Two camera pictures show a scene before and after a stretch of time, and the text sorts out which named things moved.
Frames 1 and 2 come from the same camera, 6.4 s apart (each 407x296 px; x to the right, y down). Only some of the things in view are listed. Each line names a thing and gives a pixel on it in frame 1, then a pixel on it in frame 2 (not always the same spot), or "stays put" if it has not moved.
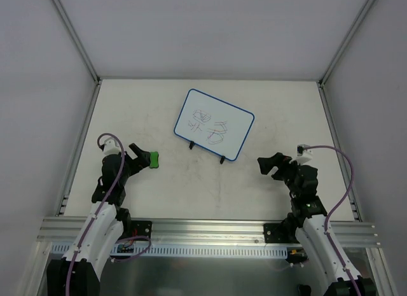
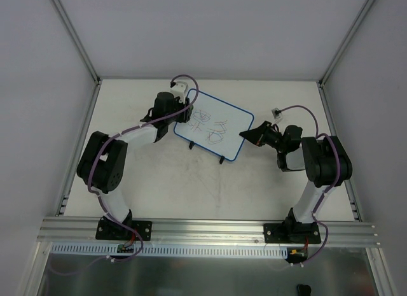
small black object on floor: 304,290 stays put
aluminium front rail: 66,231 stays put
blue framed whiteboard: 214,124 stays put
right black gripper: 283,168 -> 265,134
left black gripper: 131,162 -> 184,114
